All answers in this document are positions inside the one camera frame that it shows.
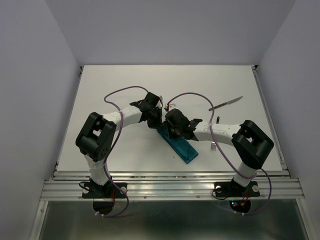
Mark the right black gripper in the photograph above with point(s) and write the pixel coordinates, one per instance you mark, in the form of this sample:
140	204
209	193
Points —
171	135

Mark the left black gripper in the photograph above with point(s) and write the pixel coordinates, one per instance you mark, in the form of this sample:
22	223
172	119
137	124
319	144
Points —
159	122

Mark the teal cloth napkin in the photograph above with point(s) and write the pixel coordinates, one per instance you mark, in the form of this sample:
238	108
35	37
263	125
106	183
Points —
180	145

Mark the metal fork black handle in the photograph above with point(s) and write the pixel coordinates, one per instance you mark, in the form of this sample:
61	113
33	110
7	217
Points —
213	146

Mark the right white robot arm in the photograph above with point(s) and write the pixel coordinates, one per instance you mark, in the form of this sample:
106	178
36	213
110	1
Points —
250	142

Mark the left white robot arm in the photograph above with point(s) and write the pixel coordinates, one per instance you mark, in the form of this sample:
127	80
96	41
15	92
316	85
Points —
97	137

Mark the metal knife black handle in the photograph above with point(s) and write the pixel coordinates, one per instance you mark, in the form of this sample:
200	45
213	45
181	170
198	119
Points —
226	103

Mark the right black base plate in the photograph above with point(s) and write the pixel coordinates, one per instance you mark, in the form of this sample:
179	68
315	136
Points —
231	189

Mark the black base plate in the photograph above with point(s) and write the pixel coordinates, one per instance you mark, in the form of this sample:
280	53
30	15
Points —
91	190
231	189

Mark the aluminium right side rail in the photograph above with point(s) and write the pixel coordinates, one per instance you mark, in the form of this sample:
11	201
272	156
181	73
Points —
279	151

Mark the aluminium rail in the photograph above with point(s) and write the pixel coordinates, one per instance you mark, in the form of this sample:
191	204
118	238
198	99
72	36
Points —
170	186
279	151

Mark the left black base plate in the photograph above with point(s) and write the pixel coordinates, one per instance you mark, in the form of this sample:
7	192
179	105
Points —
91	190

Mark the aluminium front rail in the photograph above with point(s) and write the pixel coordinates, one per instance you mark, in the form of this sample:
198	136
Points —
170	186

